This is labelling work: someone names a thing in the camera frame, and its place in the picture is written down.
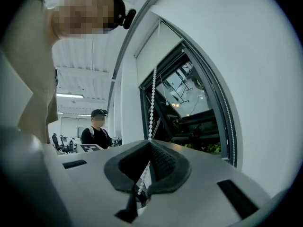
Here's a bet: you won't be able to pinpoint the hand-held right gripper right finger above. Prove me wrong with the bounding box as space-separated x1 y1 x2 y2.
139 141 270 227

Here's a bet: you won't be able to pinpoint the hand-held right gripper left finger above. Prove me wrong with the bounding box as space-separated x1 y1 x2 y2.
58 140 151 227

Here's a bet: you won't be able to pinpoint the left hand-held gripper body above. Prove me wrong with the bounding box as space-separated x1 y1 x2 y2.
80 143 104 152

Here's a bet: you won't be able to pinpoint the white bead chain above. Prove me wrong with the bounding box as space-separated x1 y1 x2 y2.
137 66 237 196

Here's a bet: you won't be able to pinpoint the grey roller blind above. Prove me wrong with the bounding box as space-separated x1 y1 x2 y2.
134 20 185 86

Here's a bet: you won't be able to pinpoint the green outdoor plants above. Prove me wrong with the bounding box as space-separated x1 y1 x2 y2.
184 142 222 154

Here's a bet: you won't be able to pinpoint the ceiling strip light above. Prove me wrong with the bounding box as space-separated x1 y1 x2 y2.
56 93 84 98

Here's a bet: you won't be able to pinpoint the dark framed window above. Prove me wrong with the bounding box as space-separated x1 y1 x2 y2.
138 40 239 167

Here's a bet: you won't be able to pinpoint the person's beige shirt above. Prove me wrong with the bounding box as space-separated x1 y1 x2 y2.
0 0 60 144

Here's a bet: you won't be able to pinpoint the person's head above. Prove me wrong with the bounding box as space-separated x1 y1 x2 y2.
47 0 126 40

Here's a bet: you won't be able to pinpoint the thin white pull cord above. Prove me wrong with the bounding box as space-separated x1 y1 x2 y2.
159 72 170 106

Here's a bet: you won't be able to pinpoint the black head camera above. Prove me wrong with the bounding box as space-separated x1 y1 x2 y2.
122 8 137 30

